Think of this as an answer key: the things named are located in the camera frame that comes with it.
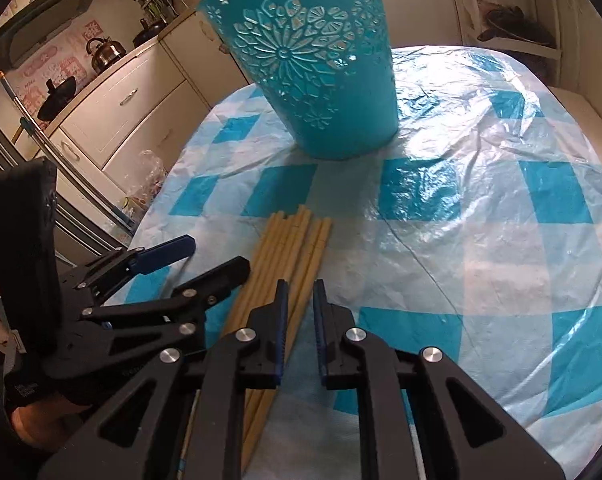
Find wooden chopstick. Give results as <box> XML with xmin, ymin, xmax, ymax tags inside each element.
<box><xmin>240</xmin><ymin>216</ymin><xmax>334</xmax><ymax>476</ymax></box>
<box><xmin>242</xmin><ymin>209</ymin><xmax>313</xmax><ymax>430</ymax></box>
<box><xmin>253</xmin><ymin>205</ymin><xmax>305</xmax><ymax>308</ymax></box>
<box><xmin>228</xmin><ymin>211</ymin><xmax>286</xmax><ymax>330</ymax></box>
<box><xmin>240</xmin><ymin>218</ymin><xmax>325</xmax><ymax>461</ymax></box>
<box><xmin>222</xmin><ymin>211</ymin><xmax>285</xmax><ymax>336</ymax></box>

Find white counter shelf rack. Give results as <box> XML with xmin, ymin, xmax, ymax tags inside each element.
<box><xmin>454</xmin><ymin>0</ymin><xmax>562</xmax><ymax>86</ymax></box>

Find blue checkered plastic tablecloth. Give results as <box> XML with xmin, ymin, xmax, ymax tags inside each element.
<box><xmin>114</xmin><ymin>46</ymin><xmax>602</xmax><ymax>478</ymax></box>

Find floral plastic bag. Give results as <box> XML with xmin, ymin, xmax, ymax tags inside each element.
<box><xmin>126</xmin><ymin>150</ymin><xmax>167</xmax><ymax>208</ymax></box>

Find blue perforated plastic basket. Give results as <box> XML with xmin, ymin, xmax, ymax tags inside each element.
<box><xmin>198</xmin><ymin>0</ymin><xmax>399</xmax><ymax>160</ymax></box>

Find black wok on stove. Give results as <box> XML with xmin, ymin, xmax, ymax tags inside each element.
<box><xmin>38</xmin><ymin>76</ymin><xmax>77</xmax><ymax>122</ymax></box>

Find cream kitchen base cabinets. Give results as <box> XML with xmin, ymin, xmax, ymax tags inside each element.
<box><xmin>44</xmin><ymin>12</ymin><xmax>247</xmax><ymax>203</ymax></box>

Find black range hood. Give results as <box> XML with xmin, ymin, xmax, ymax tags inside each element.
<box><xmin>0</xmin><ymin>0</ymin><xmax>93</xmax><ymax>73</ymax></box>

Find steel kettle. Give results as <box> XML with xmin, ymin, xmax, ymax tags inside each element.
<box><xmin>86</xmin><ymin>37</ymin><xmax>126</xmax><ymax>75</ymax></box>

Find left hand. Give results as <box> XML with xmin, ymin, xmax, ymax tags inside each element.
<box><xmin>10</xmin><ymin>394</ymin><xmax>91</xmax><ymax>452</ymax></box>

